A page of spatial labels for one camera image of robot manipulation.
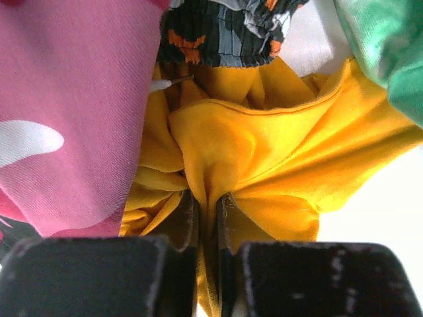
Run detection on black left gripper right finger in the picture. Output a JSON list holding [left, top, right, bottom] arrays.
[[216, 194, 422, 316]]

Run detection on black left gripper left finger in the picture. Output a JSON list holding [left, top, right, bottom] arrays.
[[1, 191, 198, 316]]

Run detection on yellow cloth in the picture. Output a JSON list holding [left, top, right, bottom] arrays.
[[120, 58, 422, 316]]

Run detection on pink camouflage cloth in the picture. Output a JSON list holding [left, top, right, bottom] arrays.
[[1, 1, 169, 254]]

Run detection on orange black camouflage cloth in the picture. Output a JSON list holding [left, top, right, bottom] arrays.
[[157, 0, 306, 68]]

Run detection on green tie-dye cloth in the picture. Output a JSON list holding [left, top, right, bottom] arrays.
[[334, 1, 422, 126]]

